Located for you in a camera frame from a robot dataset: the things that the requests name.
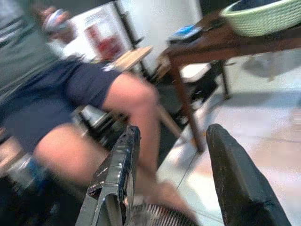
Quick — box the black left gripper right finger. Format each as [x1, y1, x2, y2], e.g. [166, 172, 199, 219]
[206, 124, 293, 226]

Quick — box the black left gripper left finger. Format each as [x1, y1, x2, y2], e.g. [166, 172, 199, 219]
[76, 124, 142, 226]

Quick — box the black floor fan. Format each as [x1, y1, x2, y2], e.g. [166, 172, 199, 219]
[126, 202, 196, 226]

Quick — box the person in navy clothes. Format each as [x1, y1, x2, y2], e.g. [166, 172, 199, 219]
[0, 7, 196, 226]

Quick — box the light wooden table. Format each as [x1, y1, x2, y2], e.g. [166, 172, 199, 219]
[112, 46, 154, 71]

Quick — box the white poster stand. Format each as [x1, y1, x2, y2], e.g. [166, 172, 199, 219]
[70, 3, 132, 63]

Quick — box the dark brown wooden table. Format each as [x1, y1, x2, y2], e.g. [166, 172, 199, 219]
[157, 11, 301, 153]

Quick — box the blue and white box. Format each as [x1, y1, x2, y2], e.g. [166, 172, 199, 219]
[167, 24, 203, 44]

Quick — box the light green plastic basket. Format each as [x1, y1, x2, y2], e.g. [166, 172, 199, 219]
[220, 0, 301, 38]

